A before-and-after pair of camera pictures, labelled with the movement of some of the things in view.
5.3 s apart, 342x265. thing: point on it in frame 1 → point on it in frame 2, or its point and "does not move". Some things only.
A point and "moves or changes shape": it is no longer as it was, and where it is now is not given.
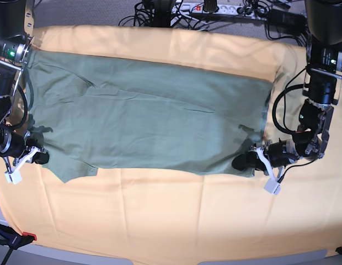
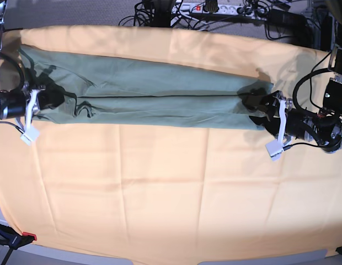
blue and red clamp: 6,236 does not move
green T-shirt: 91,111 moves or changes shape
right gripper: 278,154 → 277,119
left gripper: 29,155 → 31,91
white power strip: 198,8 does not move
